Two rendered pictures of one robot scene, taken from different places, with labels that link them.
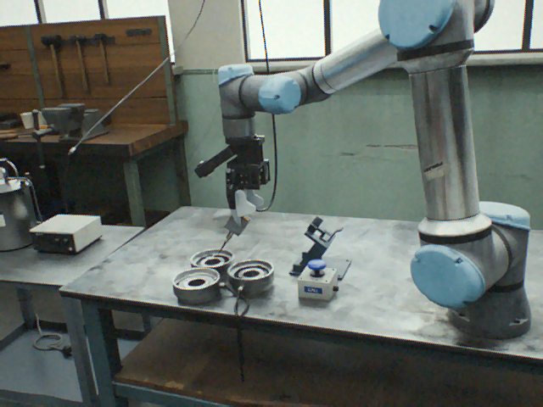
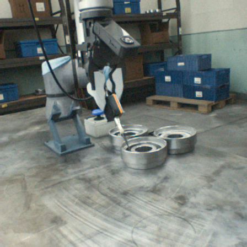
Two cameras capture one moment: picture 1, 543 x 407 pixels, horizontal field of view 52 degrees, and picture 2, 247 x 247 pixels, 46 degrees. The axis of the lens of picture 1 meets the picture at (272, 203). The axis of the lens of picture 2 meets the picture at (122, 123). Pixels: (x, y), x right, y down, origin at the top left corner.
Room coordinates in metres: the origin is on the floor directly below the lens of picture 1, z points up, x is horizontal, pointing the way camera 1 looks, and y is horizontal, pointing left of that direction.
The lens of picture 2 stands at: (1.73, 0.48, 1.06)
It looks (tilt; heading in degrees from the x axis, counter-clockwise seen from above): 15 degrees down; 217
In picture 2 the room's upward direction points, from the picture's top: 5 degrees counter-clockwise
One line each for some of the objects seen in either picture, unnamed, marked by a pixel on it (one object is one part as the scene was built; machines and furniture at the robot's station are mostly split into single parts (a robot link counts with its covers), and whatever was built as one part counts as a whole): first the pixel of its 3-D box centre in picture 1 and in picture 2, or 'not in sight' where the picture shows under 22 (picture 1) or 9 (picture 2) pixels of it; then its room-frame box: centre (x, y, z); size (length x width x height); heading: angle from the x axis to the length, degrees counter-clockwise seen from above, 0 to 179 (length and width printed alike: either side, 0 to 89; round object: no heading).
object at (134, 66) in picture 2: not in sight; (127, 66); (-2.43, -2.41, 0.67); 0.52 x 0.43 x 0.43; 158
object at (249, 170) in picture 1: (245, 162); (97, 41); (1.22, 0.05, 1.07); 0.09 x 0.08 x 0.12; 69
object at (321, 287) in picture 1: (320, 282); (98, 124); (1.08, -0.09, 0.82); 0.08 x 0.07 x 0.05; 68
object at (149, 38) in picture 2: not in sight; (154, 33); (-3.01, -2.16, 1.19); 0.45 x 0.40 x 0.37; 153
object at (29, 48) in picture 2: not in sight; (36, 48); (-1.03, -2.98, 1.11); 0.52 x 0.38 x 0.22; 158
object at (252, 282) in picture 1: (251, 276); (128, 137); (1.14, 0.06, 0.82); 0.10 x 0.10 x 0.04
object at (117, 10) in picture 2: not in sight; (121, 9); (-2.42, -2.42, 1.61); 0.52 x 0.38 x 0.22; 161
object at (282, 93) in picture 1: (276, 93); not in sight; (1.16, -0.02, 1.23); 0.11 x 0.11 x 0.08; 45
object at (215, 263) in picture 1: (213, 264); (143, 152); (1.22, 0.15, 0.82); 0.10 x 0.10 x 0.04
